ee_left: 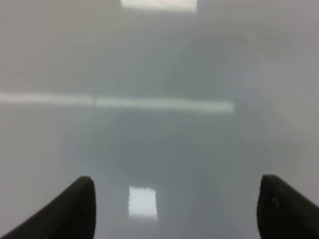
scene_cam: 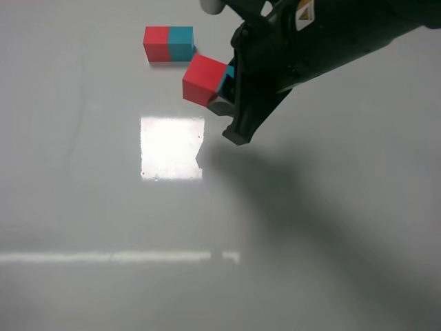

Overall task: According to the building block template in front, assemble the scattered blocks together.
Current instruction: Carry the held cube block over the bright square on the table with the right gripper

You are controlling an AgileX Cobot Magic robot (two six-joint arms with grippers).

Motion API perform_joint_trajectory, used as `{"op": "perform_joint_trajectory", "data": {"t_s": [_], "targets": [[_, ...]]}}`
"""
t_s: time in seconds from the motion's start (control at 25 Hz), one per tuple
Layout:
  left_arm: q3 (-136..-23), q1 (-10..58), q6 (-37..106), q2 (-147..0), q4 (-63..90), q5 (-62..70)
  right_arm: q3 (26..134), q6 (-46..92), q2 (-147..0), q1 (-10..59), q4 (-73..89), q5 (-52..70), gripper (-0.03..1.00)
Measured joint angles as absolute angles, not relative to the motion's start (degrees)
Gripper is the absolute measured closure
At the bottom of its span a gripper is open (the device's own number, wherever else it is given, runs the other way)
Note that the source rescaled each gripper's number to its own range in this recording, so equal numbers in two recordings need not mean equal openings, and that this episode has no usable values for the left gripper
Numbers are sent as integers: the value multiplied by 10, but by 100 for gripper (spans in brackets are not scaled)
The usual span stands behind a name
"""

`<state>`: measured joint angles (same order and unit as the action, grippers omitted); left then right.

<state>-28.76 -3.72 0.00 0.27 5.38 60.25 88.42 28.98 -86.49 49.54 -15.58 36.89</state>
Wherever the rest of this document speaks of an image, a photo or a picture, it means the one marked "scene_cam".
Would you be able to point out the red template cube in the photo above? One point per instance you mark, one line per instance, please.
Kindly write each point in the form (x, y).
(155, 43)

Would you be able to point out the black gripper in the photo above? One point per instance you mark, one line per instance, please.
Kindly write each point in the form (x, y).
(301, 40)

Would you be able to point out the teal template cube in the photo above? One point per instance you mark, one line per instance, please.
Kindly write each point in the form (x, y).
(181, 43)

